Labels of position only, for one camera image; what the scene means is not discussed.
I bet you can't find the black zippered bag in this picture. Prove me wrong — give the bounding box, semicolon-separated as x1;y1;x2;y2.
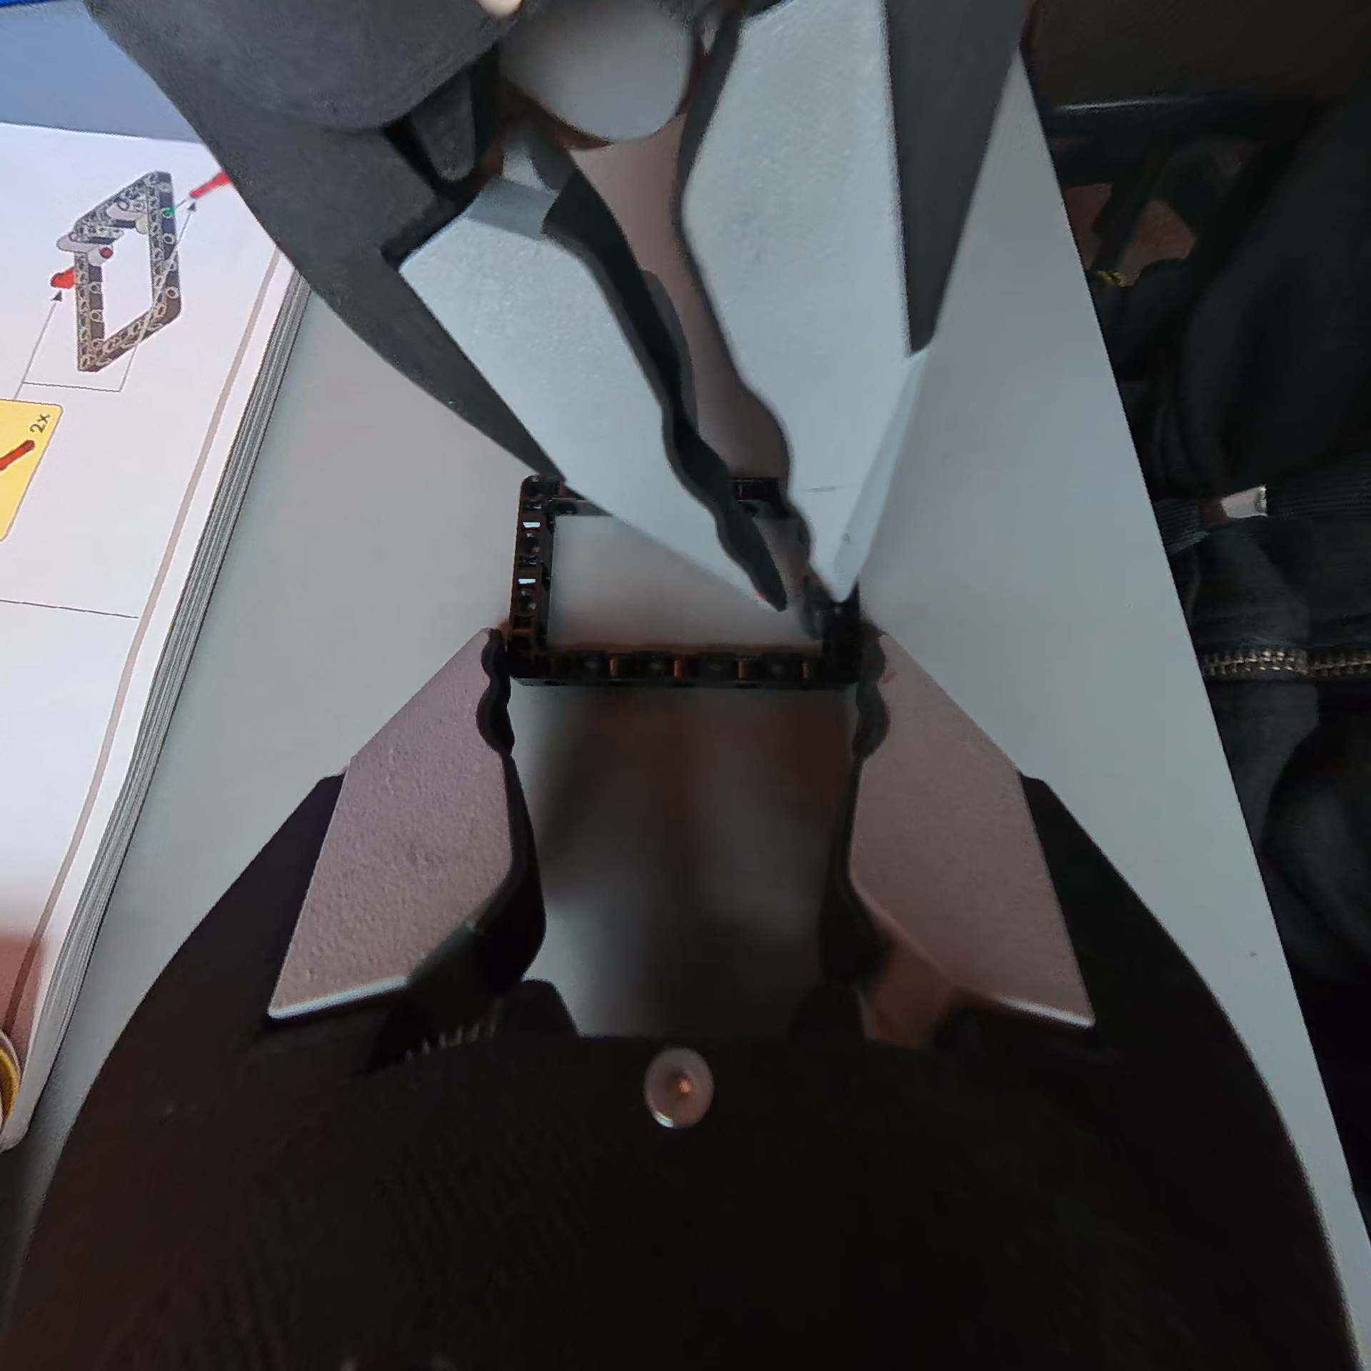
1044;63;1371;1371

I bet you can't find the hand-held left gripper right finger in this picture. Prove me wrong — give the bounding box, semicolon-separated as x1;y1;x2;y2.
818;626;1098;1030

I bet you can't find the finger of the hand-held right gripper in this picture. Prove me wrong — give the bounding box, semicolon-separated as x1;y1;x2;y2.
675;0;932;605
400;169;792;614

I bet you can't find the black rectangular lego frame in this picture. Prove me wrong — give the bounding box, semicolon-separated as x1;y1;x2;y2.
505;475;865;689

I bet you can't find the lego instruction booklet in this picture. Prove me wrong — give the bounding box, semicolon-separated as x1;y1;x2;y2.
0;119;314;1149

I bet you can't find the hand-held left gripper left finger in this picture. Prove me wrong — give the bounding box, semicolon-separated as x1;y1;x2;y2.
265;629;547;1020

